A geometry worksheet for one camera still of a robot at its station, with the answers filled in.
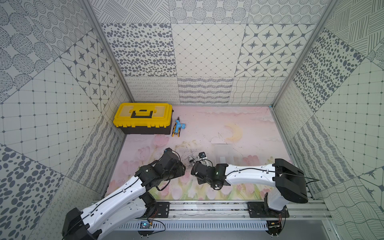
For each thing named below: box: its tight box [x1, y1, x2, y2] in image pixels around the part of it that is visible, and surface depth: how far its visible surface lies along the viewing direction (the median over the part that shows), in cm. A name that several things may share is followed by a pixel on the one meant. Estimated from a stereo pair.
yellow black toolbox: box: [113, 102, 173, 135], surface depth 94 cm
